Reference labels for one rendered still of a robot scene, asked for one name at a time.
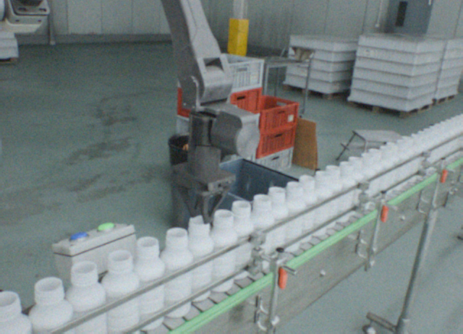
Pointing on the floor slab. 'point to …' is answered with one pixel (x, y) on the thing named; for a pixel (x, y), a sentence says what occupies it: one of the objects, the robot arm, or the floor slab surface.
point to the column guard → (238, 37)
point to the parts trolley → (278, 74)
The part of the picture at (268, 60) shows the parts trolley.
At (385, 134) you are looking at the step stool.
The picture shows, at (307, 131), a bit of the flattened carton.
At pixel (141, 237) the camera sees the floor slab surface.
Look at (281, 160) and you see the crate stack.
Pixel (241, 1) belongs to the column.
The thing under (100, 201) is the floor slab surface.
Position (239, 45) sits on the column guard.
